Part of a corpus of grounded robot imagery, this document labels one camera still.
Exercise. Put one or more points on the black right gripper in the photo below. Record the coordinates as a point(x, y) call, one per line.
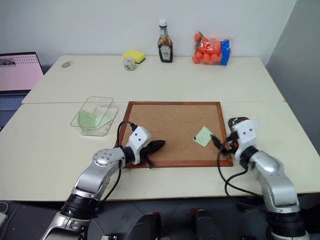
point(232, 142)

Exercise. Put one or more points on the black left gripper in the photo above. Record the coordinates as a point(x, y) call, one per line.
point(147, 150)

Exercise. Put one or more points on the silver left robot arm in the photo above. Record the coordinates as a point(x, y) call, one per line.
point(100, 172)

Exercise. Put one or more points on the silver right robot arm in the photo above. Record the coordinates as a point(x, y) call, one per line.
point(275, 180)

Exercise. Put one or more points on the green sticky note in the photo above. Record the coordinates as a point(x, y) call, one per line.
point(86, 118)
point(103, 120)
point(203, 136)

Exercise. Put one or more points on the clear plastic box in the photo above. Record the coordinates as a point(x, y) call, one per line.
point(100, 130)

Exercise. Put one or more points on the wood framed cork board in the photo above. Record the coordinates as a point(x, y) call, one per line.
point(172, 125)

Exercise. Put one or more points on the dark rounded shape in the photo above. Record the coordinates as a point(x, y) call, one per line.
point(206, 225)

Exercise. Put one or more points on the small clear jar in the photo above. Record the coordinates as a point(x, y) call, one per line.
point(130, 64)

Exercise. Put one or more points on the bag of orange fruit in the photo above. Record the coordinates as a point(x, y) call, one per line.
point(208, 51)

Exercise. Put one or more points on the yellow sponge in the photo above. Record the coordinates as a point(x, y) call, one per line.
point(135, 55)

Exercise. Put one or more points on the brown sauce bottle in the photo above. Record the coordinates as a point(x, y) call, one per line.
point(165, 50)

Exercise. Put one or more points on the small grey object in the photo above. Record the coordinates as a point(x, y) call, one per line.
point(65, 64)

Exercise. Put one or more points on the open laptop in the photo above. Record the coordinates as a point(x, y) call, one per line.
point(17, 75)

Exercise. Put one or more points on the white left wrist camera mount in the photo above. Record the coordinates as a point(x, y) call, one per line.
point(138, 138)

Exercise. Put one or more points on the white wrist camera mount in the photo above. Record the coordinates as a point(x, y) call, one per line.
point(246, 136)
point(138, 138)

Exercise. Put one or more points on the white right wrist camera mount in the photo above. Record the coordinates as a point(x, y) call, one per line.
point(246, 136)

